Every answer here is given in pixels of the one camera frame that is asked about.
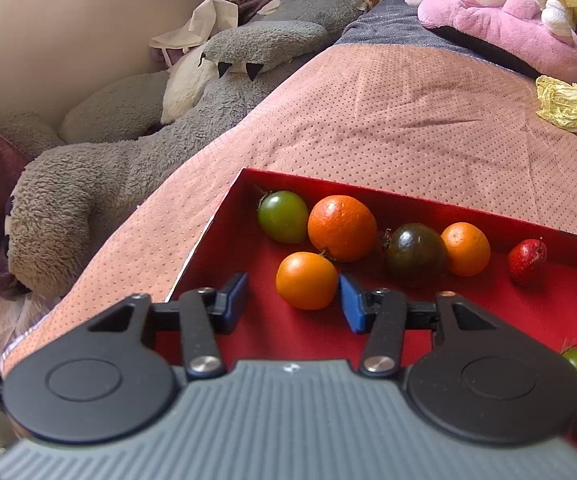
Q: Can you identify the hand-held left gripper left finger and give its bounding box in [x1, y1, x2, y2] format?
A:
[87, 272, 248, 380]

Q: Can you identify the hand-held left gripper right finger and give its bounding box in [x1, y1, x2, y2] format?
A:
[341, 274, 499, 377]

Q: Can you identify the small orange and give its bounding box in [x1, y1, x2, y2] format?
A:
[275, 251, 339, 311]
[441, 222, 491, 278]

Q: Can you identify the red tray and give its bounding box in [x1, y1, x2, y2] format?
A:
[166, 167, 577, 461]

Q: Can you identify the large orange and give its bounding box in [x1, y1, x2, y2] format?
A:
[307, 195, 379, 262]

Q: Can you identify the dark green tomato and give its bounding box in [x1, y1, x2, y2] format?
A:
[384, 223, 449, 289]

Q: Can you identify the red strawberry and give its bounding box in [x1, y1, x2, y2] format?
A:
[507, 238, 548, 286]

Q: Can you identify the grey plush toy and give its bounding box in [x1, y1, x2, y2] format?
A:
[0, 0, 369, 301]

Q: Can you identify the pink dotted bedspread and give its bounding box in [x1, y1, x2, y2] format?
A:
[1, 42, 577, 376]

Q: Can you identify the pale plastic bag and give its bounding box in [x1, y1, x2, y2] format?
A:
[0, 292, 62, 366]

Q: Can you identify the napa cabbage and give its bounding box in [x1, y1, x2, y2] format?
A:
[535, 75, 577, 151]

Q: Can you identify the grey blanket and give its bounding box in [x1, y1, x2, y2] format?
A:
[335, 0, 577, 96]

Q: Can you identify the white tote bag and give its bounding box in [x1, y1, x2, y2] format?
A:
[149, 0, 242, 68]

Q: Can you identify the pink plush toy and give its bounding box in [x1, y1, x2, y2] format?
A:
[403, 0, 577, 83]

